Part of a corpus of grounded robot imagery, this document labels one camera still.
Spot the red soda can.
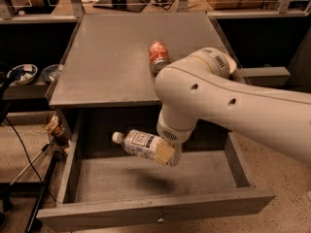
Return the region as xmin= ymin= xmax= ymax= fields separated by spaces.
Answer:
xmin=149 ymin=41 xmax=171 ymax=74

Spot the black tripod stand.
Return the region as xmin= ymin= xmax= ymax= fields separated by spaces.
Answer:
xmin=0 ymin=61 xmax=58 ymax=233

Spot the grey cabinet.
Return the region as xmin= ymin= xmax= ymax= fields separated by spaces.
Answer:
xmin=45 ymin=11 xmax=254 ymax=153

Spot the open grey top drawer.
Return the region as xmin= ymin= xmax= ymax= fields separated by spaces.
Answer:
xmin=38 ymin=113 xmax=275 ymax=232

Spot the black monitor stand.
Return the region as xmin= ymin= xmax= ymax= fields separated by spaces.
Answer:
xmin=93 ymin=0 xmax=147 ymax=13

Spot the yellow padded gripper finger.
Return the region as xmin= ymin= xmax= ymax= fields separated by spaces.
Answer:
xmin=155 ymin=139 xmax=175 ymax=165

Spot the blue white bowl with items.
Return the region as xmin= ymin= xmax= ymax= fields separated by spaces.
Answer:
xmin=7 ymin=64 xmax=38 ymax=85

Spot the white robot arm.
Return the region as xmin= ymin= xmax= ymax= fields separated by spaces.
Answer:
xmin=155 ymin=48 xmax=311 ymax=165

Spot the blue glass bowl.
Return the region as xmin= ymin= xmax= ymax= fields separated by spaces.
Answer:
xmin=41 ymin=64 xmax=62 ymax=83

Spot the small brown figurine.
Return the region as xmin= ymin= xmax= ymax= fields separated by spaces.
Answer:
xmin=44 ymin=114 xmax=69 ymax=154

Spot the clear plastic water bottle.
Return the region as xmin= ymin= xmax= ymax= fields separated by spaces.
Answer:
xmin=111 ymin=129 xmax=183 ymax=167

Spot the long grey shelf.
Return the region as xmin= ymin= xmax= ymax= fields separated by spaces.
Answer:
xmin=0 ymin=9 xmax=311 ymax=101

